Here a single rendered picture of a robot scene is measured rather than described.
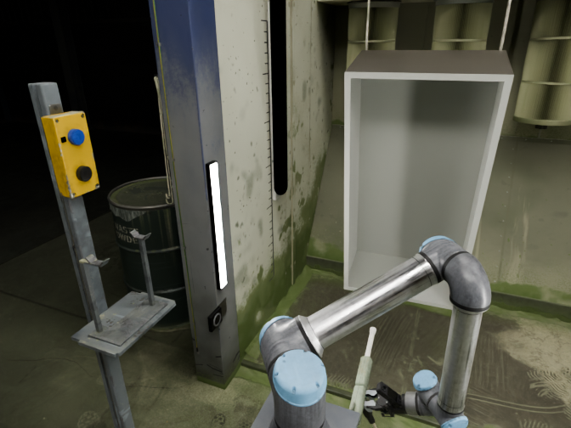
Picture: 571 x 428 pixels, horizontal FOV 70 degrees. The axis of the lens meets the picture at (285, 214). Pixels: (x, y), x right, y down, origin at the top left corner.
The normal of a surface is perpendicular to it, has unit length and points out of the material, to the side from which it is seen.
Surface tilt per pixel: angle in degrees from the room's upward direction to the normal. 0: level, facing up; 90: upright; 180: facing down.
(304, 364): 5
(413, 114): 102
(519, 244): 57
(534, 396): 0
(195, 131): 90
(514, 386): 0
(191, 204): 90
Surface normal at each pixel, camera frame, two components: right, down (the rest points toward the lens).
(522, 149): -0.33, -0.19
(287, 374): 0.01, -0.88
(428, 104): -0.33, 0.55
